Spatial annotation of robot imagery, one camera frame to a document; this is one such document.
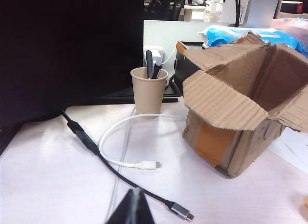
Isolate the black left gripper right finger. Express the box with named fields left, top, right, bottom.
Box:
left=135, top=188, right=155, bottom=224

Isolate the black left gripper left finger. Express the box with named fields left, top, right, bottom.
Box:
left=104, top=188, right=136, bottom=224

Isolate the cardboard box marked BOX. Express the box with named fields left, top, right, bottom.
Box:
left=181, top=32, right=308, bottom=179

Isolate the dark red box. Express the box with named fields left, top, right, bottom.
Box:
left=280, top=0, right=304, bottom=14

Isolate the beige paper cup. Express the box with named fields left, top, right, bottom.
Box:
left=130, top=66, right=169, bottom=120

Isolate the short black marker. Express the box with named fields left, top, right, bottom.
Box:
left=150, top=62, right=163, bottom=79

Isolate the tall black pen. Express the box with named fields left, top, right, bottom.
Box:
left=145, top=50, right=154, bottom=79

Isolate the black wooden desk riser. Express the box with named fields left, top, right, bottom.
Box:
left=173, top=40, right=211, bottom=96

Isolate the white paper sheet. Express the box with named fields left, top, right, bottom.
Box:
left=267, top=127, right=308, bottom=167

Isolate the black monitor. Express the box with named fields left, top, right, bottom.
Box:
left=0, top=0, right=180, bottom=156

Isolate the white partition panel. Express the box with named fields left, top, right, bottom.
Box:
left=143, top=19, right=207, bottom=73

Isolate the blue plastic bag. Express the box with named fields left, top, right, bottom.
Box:
left=197, top=25, right=308, bottom=57

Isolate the clear plastic bottle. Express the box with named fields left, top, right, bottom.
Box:
left=204, top=0, right=223, bottom=23

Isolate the pink white tissue pack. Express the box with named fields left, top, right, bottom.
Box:
left=270, top=16, right=308, bottom=33

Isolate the white USB cable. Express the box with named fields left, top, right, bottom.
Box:
left=98, top=113, right=186, bottom=171

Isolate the black USB-C cable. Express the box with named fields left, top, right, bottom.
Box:
left=61, top=109, right=195, bottom=222

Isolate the thin white charger cable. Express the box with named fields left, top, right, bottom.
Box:
left=161, top=46, right=178, bottom=66

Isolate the white wall charger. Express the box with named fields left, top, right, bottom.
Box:
left=143, top=45, right=165, bottom=66

